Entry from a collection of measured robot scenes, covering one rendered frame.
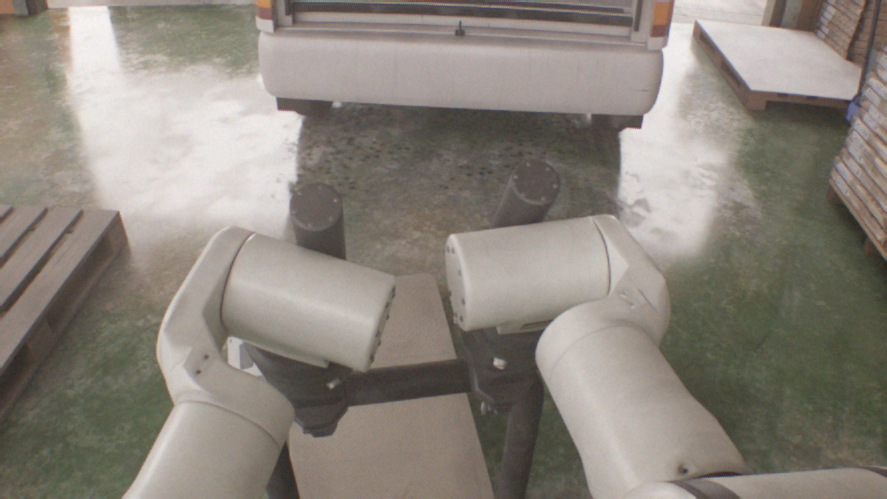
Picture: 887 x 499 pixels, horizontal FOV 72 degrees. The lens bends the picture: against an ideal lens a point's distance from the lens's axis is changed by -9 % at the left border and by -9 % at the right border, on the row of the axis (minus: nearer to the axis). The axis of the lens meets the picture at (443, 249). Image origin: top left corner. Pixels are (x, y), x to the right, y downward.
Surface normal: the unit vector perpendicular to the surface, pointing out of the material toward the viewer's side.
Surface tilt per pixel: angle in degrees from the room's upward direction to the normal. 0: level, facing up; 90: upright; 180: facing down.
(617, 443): 47
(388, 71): 87
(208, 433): 15
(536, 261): 39
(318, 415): 30
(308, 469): 0
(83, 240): 0
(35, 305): 0
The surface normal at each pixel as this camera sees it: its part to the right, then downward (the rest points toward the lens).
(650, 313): 0.65, -0.09
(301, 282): 0.11, -0.39
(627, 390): -0.37, -0.77
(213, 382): 0.18, -0.64
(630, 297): -0.02, -0.83
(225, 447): 0.49, -0.51
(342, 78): -0.13, 0.61
